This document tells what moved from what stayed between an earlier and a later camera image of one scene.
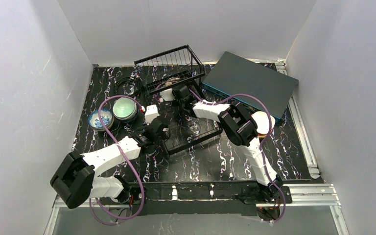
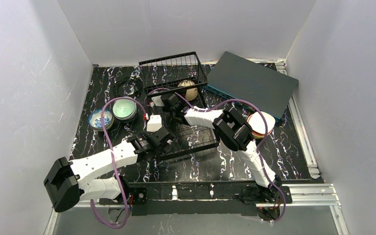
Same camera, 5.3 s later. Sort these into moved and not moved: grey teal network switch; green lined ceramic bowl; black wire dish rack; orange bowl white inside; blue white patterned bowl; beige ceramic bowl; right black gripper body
Moved: beige ceramic bowl; right black gripper body; black wire dish rack
Not moved: green lined ceramic bowl; orange bowl white inside; grey teal network switch; blue white patterned bowl
